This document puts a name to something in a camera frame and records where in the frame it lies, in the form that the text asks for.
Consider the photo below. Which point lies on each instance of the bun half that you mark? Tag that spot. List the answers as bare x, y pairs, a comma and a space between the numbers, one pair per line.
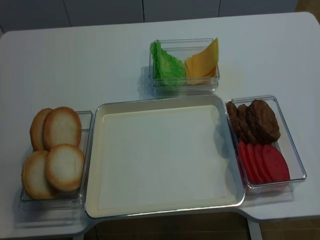
36, 129
64, 167
61, 126
33, 177

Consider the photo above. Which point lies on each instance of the green lettuce leaf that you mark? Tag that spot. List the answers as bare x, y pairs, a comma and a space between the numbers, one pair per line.
169, 71

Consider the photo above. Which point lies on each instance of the clear lettuce cheese container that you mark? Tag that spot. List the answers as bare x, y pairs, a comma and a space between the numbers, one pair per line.
183, 49

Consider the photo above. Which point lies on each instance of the yellow cheese slices stack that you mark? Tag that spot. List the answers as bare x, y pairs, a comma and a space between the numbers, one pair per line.
199, 71

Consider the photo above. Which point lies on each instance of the upright yellow cheese slice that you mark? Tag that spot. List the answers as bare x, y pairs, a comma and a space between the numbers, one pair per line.
208, 58

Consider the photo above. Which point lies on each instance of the white rectangular metal tray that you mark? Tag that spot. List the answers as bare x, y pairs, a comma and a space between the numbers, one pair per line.
162, 156

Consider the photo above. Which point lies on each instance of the left brown meat patty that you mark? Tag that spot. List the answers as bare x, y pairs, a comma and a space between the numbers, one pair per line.
233, 117

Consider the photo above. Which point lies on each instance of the brown meat patty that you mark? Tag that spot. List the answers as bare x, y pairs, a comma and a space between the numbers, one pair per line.
233, 117
241, 114
262, 122

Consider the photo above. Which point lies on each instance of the middle brown meat patty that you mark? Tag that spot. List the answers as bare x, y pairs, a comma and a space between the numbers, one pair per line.
241, 114

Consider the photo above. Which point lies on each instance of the right brown meat patty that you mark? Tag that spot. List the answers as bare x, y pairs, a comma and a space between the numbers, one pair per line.
262, 122

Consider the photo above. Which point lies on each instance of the leftmost red tomato slice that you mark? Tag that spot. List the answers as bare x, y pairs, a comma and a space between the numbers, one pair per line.
243, 152

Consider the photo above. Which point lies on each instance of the red tomato slice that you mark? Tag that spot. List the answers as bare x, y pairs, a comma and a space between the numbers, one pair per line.
253, 164
275, 164
259, 162
243, 152

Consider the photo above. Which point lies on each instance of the clear patty tomato container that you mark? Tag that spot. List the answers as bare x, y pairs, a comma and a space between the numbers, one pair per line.
284, 145

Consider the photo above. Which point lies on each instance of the clear bun container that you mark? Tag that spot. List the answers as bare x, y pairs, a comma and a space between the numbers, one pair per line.
76, 198

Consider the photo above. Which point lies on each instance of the front red tomato slice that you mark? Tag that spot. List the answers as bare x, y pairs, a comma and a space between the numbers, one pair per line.
275, 164

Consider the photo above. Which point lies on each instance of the white table leg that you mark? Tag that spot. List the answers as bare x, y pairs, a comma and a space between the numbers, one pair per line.
254, 230

